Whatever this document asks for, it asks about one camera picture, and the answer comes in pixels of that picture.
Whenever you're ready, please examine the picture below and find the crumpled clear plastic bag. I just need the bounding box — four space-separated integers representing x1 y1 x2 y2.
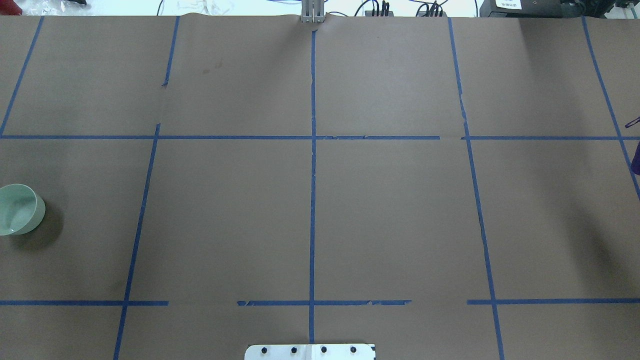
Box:
16 0 90 16

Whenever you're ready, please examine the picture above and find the white metal mounting plate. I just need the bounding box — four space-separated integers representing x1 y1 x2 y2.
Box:
244 343 377 360

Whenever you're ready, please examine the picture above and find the light green cup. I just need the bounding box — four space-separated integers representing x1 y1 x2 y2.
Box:
0 183 46 236

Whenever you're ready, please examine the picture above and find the purple microfiber cloth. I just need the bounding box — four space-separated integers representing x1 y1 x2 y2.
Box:
624 116 640 176

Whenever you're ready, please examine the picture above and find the black device with label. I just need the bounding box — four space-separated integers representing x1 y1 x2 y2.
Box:
478 0 617 19

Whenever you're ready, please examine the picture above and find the grey metal bracket post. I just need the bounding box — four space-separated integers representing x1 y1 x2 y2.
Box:
300 0 326 23

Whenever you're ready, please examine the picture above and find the red object at corner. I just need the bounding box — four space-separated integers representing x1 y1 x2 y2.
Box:
0 0 23 16

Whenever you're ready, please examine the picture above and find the white cable bundle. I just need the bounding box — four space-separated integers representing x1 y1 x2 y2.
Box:
176 0 236 16

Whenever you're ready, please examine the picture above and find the black cable hub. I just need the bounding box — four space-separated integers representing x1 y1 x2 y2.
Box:
358 0 394 18

